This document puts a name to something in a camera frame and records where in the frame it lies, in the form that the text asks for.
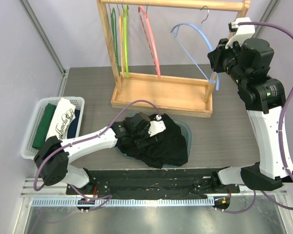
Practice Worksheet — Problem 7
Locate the light blue hanger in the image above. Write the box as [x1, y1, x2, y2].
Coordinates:
[170, 5, 220, 91]

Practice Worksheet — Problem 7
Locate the black tank top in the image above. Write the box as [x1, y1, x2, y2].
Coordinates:
[114, 112, 188, 169]

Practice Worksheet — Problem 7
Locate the pink hanger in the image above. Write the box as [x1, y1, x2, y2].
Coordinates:
[138, 5, 161, 79]

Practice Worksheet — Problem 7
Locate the neon yellow hanger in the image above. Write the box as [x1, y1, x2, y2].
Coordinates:
[123, 5, 129, 78]

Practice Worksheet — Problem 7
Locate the green hanger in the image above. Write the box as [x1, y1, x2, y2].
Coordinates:
[108, 5, 120, 75]

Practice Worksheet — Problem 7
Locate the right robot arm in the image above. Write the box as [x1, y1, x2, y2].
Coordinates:
[208, 38, 293, 193]

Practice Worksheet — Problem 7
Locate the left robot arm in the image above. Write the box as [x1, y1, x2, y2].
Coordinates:
[34, 113, 166, 195]

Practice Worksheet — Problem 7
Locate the blue plastic tub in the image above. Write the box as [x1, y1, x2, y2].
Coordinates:
[117, 113, 192, 168]

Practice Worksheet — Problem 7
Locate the wooden clothes rack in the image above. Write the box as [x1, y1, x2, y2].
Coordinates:
[97, 0, 251, 118]

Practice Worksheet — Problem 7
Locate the navy folded garment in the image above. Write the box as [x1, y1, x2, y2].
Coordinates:
[67, 109, 80, 139]

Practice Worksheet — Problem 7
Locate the white printed shirt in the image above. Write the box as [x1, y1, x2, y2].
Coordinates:
[45, 98, 76, 140]

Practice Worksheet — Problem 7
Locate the green folded garment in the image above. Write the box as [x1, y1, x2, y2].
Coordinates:
[32, 103, 57, 150]

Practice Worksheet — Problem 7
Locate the white laundry basket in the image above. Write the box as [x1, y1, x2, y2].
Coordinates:
[21, 97, 85, 160]

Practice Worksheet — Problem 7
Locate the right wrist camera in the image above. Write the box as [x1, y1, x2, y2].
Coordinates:
[225, 17, 255, 49]

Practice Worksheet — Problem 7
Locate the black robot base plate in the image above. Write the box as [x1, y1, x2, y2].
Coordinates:
[65, 169, 240, 198]

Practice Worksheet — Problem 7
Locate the white cable duct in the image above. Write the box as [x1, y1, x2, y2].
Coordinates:
[31, 196, 214, 207]

